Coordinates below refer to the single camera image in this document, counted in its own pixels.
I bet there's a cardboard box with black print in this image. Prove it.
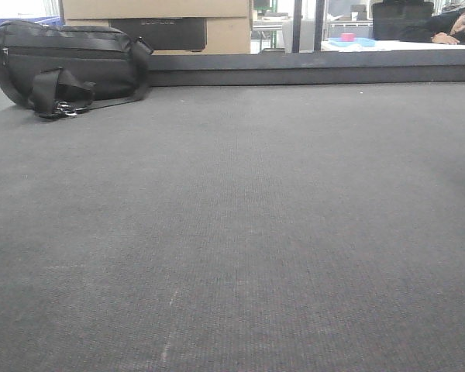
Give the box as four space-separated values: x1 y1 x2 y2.
66 17 250 55

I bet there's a black fabric shoulder bag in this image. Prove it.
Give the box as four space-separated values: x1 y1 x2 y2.
0 20 153 119

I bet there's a sleeping person in black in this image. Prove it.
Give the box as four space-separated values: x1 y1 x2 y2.
398 8 465 45

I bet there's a pink tape roll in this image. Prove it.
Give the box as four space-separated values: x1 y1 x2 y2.
340 33 356 43

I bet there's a black office chair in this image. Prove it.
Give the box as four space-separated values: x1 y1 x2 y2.
371 1 434 40

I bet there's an upper cardboard box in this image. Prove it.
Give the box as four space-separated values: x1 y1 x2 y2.
62 0 252 19

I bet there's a light blue tray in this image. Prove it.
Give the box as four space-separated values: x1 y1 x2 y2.
327 37 376 48

